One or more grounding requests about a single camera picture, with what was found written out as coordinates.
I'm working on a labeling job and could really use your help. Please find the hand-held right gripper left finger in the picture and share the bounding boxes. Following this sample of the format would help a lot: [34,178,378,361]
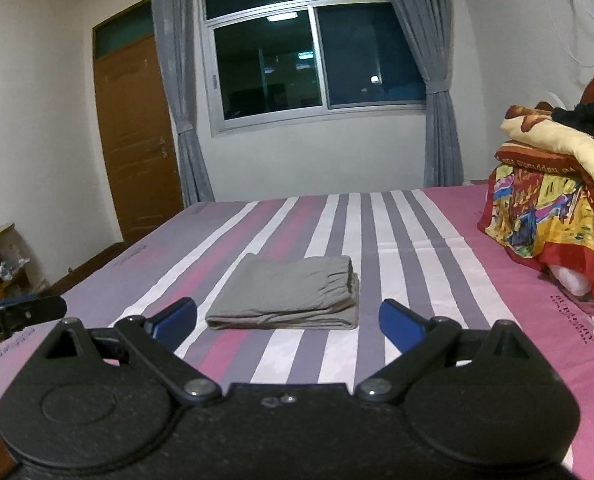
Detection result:
[42,296,224,406]

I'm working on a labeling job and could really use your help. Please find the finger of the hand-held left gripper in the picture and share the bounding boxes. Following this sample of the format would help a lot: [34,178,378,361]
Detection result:
[0,295,68,335]

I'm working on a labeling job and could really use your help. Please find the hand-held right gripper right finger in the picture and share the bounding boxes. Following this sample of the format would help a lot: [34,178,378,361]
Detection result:
[354,298,535,405]

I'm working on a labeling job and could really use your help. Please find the grey pants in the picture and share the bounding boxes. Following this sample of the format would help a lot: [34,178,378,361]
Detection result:
[205,254,361,332]

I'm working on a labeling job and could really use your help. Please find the pink striped bed sheet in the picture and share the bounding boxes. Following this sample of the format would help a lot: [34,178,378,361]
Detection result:
[0,184,594,466]

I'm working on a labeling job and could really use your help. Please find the white pillow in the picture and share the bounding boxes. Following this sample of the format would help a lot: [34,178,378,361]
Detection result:
[550,262,594,298]

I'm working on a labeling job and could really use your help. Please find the brown wooden door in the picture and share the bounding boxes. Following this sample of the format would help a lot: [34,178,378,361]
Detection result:
[93,34,185,247]

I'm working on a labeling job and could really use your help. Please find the colourful red-bordered blanket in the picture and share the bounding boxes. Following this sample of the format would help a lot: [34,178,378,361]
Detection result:
[477,142,594,326]

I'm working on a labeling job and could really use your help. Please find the grey curtain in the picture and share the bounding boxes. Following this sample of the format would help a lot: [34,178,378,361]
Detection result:
[374,0,465,188]
[149,0,215,206]

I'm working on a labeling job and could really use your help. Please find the cream printed blanket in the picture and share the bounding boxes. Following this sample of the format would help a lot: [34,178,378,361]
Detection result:
[500,104,594,206]

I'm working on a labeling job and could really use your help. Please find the black cloth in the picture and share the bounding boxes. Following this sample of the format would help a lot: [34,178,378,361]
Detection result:
[551,102,594,147]

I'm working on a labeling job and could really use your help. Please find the sliding glass window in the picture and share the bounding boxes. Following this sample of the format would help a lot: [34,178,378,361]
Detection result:
[198,0,428,136]

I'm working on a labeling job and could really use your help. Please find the frosted transom window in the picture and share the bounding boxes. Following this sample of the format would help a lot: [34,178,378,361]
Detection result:
[93,7,156,56]

